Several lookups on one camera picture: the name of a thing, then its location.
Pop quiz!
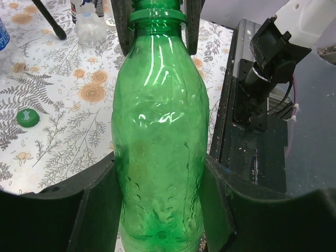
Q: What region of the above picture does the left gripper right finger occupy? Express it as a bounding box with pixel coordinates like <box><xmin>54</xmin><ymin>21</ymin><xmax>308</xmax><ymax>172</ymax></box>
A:
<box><xmin>199</xmin><ymin>156</ymin><xmax>335</xmax><ymax>251</ymax></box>

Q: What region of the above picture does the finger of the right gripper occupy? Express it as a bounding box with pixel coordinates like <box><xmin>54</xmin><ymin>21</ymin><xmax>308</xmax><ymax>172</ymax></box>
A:
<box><xmin>185</xmin><ymin>0</ymin><xmax>205</xmax><ymax>55</ymax></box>
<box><xmin>110</xmin><ymin>0</ymin><xmax>134</xmax><ymax>56</ymax></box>

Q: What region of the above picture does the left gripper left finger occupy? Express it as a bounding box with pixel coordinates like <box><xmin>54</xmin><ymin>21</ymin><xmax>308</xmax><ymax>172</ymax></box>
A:
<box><xmin>1</xmin><ymin>153</ymin><xmax>122</xmax><ymax>251</ymax></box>

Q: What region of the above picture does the green plastic bottle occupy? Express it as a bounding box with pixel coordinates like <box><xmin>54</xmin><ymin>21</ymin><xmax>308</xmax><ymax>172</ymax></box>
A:
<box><xmin>111</xmin><ymin>1</ymin><xmax>209</xmax><ymax>251</ymax></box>

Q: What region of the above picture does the clear Pepsi bottle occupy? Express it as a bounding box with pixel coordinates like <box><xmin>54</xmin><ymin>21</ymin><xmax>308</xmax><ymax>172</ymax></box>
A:
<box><xmin>0</xmin><ymin>20</ymin><xmax>26</xmax><ymax>85</ymax></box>

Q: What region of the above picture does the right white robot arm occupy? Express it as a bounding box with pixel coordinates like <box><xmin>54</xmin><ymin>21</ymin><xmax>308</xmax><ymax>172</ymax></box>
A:
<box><xmin>111</xmin><ymin>1</ymin><xmax>335</xmax><ymax>125</ymax></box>

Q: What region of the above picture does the white green bottle cap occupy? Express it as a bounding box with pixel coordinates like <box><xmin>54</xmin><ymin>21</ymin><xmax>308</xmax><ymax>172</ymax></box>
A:
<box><xmin>106</xmin><ymin>18</ymin><xmax>116</xmax><ymax>27</ymax></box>

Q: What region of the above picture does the small clear upright bottle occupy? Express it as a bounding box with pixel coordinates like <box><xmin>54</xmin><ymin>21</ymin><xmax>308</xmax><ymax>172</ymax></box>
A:
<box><xmin>70</xmin><ymin>0</ymin><xmax>107</xmax><ymax>46</ymax></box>

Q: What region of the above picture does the floral tablecloth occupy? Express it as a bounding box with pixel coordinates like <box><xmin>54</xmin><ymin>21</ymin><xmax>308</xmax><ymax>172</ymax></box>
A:
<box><xmin>0</xmin><ymin>0</ymin><xmax>234</xmax><ymax>195</ymax></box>

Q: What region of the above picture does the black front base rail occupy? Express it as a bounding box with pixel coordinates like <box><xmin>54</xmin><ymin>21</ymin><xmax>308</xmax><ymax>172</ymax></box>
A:
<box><xmin>210</xmin><ymin>19</ymin><xmax>288</xmax><ymax>194</ymax></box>

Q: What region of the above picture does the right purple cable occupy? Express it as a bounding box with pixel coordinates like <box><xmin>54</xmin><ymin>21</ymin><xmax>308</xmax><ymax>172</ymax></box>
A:
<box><xmin>285</xmin><ymin>73</ymin><xmax>301</xmax><ymax>158</ymax></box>

